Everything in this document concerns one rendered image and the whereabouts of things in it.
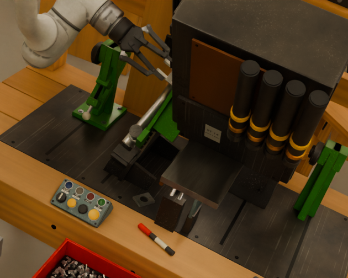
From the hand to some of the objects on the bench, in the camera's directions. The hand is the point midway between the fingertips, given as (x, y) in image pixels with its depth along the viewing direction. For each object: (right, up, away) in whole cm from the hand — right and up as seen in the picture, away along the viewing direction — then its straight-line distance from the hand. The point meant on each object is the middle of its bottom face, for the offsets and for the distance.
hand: (169, 73), depth 167 cm
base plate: (+4, -34, +17) cm, 38 cm away
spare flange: (-8, -37, +4) cm, 38 cm away
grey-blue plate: (+6, -44, +1) cm, 44 cm away
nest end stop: (-16, -28, +10) cm, 33 cm away
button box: (-25, -41, -2) cm, 48 cm away
